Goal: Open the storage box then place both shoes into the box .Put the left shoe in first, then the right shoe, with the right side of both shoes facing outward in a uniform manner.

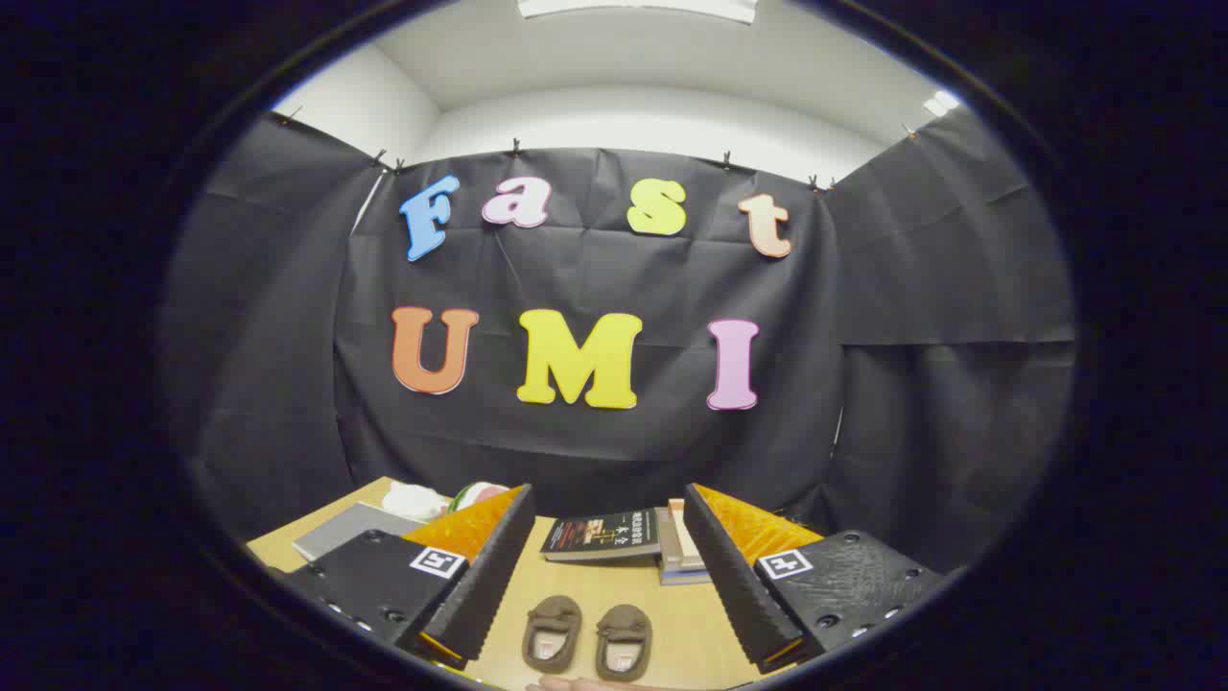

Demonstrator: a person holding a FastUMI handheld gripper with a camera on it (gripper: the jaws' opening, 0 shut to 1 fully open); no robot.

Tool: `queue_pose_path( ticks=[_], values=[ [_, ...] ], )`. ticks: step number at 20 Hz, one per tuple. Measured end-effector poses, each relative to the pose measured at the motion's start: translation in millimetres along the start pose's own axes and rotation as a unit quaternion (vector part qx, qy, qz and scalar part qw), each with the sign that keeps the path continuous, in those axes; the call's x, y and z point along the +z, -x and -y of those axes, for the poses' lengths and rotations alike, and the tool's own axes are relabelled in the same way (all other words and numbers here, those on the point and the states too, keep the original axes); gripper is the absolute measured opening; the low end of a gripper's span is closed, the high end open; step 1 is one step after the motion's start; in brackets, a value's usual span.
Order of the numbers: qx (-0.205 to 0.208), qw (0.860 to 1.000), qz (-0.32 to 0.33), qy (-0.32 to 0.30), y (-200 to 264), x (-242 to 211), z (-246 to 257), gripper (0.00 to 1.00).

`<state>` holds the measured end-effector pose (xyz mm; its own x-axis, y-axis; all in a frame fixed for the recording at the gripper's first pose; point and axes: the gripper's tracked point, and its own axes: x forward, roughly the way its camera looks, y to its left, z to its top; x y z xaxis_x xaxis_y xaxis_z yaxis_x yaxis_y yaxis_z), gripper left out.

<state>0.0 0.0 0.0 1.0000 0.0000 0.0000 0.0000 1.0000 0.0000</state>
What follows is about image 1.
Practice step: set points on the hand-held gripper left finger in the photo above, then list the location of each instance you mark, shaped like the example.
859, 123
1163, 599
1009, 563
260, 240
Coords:
484, 576

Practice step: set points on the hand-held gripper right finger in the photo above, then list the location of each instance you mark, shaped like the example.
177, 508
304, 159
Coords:
734, 576

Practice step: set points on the brown fuzzy shoe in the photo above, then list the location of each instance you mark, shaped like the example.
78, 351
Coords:
552, 629
624, 638

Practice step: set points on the blue cover book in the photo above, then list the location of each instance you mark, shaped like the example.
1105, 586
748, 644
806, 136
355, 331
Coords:
683, 577

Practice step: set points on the beige cover book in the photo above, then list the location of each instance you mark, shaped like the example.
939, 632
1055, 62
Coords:
679, 528

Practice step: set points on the watermelon slice plush toy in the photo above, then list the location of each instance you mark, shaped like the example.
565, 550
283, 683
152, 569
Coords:
480, 496

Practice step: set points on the black cover book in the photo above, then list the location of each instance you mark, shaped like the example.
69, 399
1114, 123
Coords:
600, 533

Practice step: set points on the small ceiling light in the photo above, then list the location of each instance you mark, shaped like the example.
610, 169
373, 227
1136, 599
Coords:
941, 103

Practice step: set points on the long ceiling light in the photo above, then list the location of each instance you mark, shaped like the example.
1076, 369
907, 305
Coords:
638, 8

